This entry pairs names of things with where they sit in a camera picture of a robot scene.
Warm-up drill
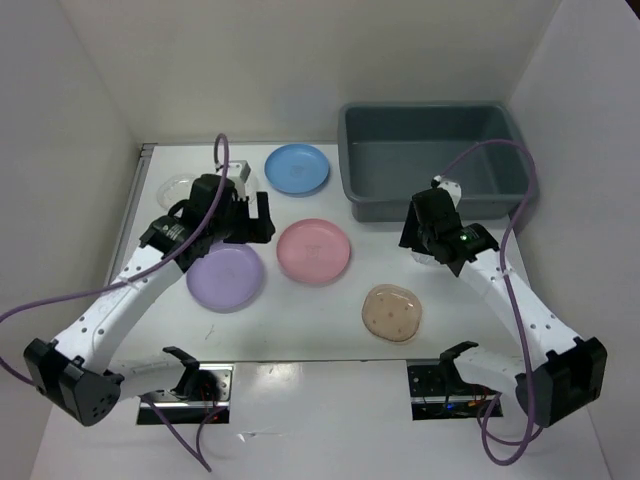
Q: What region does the blue plate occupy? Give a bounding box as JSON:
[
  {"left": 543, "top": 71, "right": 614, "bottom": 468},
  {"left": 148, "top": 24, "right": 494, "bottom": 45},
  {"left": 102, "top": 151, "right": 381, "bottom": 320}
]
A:
[{"left": 264, "top": 144, "right": 330, "bottom": 197}]

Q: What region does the pink plate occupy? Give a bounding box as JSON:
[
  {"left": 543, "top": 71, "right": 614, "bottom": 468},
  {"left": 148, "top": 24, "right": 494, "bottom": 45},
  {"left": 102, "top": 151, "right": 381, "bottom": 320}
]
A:
[{"left": 276, "top": 218, "right": 351, "bottom": 285}]

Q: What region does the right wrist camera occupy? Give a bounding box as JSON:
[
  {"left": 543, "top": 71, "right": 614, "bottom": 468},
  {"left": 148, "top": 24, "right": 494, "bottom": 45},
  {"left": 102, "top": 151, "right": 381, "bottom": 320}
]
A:
[{"left": 431, "top": 175, "right": 462, "bottom": 207}]

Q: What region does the aluminium table edge rail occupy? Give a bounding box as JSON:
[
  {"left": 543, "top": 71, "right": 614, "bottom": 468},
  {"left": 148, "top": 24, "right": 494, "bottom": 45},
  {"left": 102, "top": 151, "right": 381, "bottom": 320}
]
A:
[{"left": 104, "top": 143, "right": 156, "bottom": 285}]

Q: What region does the grey plastic bin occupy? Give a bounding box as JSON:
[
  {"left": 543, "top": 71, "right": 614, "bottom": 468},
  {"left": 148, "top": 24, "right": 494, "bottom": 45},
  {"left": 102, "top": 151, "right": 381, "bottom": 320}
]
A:
[{"left": 338, "top": 102, "right": 530, "bottom": 223}]

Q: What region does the brown translucent square dish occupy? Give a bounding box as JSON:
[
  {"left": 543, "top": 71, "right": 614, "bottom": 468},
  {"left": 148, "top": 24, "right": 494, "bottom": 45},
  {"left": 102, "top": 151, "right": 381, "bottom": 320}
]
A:
[{"left": 361, "top": 284, "right": 423, "bottom": 344}]

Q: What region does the clear glass cup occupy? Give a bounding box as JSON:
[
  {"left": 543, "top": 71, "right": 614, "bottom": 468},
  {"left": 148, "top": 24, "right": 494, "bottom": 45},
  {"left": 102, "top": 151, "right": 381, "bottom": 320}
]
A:
[{"left": 411, "top": 251, "right": 441, "bottom": 266}]

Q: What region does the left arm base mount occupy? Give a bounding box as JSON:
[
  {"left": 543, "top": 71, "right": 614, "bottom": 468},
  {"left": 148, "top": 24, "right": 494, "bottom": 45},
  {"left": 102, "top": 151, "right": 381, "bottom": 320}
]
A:
[{"left": 149, "top": 363, "right": 234, "bottom": 425}]

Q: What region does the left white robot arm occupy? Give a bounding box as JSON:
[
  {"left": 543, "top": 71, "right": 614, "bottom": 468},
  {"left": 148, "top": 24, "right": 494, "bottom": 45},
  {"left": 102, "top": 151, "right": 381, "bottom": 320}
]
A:
[{"left": 24, "top": 174, "right": 275, "bottom": 426}]

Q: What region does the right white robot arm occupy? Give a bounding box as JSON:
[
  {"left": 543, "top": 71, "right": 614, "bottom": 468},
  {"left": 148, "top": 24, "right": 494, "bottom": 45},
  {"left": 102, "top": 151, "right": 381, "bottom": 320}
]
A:
[{"left": 399, "top": 187, "right": 607, "bottom": 428}]

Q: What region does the purple plate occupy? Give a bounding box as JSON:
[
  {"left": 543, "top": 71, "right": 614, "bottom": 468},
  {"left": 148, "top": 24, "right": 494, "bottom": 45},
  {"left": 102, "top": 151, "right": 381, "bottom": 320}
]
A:
[{"left": 186, "top": 242, "right": 265, "bottom": 312}]

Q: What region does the clear square dish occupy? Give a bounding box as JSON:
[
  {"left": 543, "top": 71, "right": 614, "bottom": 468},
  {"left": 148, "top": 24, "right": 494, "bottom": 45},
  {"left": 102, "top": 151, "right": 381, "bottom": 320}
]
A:
[
  {"left": 233, "top": 171, "right": 259, "bottom": 203},
  {"left": 156, "top": 174, "right": 196, "bottom": 211}
]

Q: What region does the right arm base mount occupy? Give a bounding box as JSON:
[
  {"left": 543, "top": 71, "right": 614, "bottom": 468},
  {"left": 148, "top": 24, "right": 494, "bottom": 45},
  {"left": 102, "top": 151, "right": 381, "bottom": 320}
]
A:
[{"left": 406, "top": 360, "right": 496, "bottom": 421}]

